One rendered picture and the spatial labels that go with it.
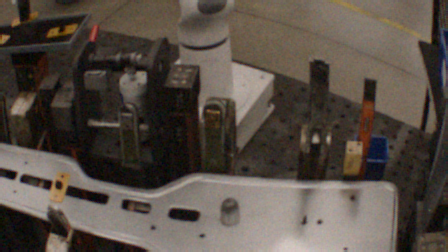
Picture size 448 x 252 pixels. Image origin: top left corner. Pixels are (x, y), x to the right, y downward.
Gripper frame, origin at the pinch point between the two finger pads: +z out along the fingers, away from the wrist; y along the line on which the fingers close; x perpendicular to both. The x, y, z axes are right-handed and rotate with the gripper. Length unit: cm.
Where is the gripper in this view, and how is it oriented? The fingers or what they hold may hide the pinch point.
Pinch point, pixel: (24, 11)
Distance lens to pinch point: 134.8
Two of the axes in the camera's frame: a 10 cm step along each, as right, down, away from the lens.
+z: 0.3, 7.6, 6.4
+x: 9.8, -1.4, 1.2
